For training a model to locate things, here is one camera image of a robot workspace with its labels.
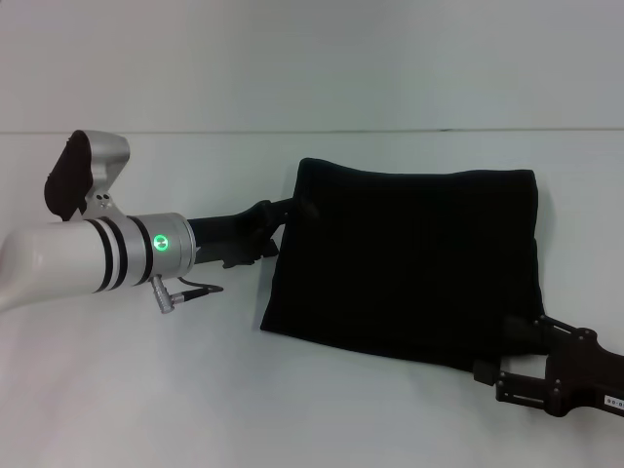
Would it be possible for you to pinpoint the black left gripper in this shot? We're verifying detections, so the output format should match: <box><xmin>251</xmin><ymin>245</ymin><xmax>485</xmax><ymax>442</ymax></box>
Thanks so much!
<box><xmin>186</xmin><ymin>196</ymin><xmax>321</xmax><ymax>270</ymax></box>

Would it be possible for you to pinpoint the black camera on silver bracket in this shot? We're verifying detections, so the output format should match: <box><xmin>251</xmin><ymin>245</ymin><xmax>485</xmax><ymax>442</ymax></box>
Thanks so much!
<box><xmin>42</xmin><ymin>129</ymin><xmax>132</xmax><ymax>223</ymax></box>

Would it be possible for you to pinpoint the black t-shirt with white print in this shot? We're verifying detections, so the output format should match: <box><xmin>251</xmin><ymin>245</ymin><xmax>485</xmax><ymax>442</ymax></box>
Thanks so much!
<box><xmin>259</xmin><ymin>157</ymin><xmax>547</xmax><ymax>365</ymax></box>

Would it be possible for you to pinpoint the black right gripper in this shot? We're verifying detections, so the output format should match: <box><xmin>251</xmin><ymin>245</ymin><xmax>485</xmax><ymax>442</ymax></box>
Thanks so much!
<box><xmin>471</xmin><ymin>314</ymin><xmax>624</xmax><ymax>419</ymax></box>

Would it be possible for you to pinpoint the thin reddish left gripper cable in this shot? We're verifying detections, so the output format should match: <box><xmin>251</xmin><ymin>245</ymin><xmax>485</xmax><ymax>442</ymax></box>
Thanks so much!
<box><xmin>178</xmin><ymin>276</ymin><xmax>225</xmax><ymax>298</ymax></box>

